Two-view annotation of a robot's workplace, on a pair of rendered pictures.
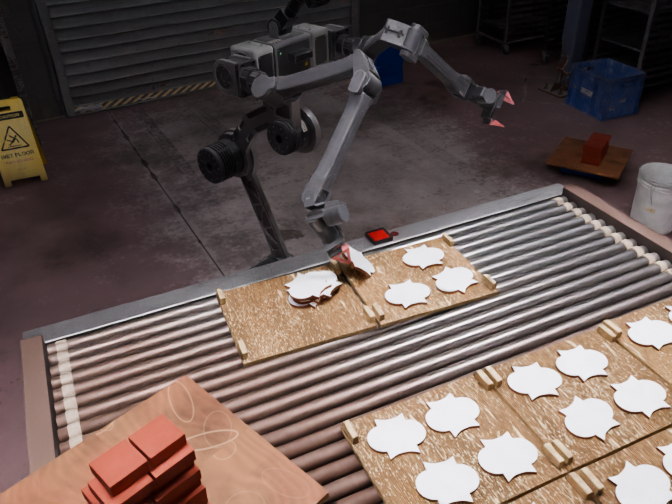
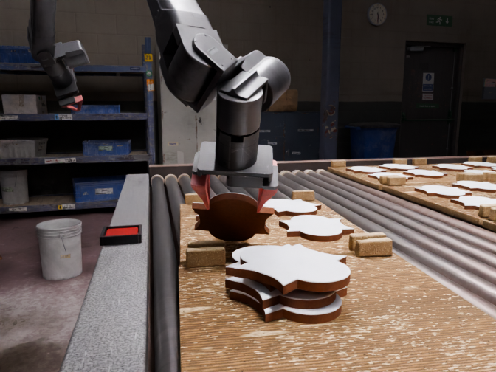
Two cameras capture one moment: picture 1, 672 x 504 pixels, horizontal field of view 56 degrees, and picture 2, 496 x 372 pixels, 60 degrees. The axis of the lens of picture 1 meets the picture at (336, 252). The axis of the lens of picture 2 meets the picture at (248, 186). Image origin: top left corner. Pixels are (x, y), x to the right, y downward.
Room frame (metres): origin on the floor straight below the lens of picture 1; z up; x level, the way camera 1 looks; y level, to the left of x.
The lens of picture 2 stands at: (1.53, 0.60, 1.17)
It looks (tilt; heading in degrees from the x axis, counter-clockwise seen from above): 10 degrees down; 281
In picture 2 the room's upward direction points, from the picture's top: straight up
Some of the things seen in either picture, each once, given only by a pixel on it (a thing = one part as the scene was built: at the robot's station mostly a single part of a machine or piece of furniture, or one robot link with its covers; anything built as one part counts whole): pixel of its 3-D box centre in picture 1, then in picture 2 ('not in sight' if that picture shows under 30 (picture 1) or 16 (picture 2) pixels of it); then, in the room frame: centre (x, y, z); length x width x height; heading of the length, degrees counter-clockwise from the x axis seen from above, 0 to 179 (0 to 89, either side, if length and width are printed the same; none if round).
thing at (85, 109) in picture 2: not in sight; (95, 109); (4.16, -3.85, 1.14); 0.50 x 0.38 x 0.11; 37
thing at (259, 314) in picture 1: (293, 310); (338, 326); (1.52, 0.14, 0.93); 0.41 x 0.35 x 0.02; 111
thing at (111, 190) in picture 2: not in sight; (102, 187); (4.16, -3.90, 0.25); 0.62 x 0.42 x 0.22; 36
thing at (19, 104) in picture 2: not in sight; (25, 105); (4.82, -3.57, 1.20); 0.36 x 0.28 x 0.22; 16
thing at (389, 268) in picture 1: (415, 278); (266, 226); (1.67, -0.26, 0.93); 0.41 x 0.35 x 0.02; 110
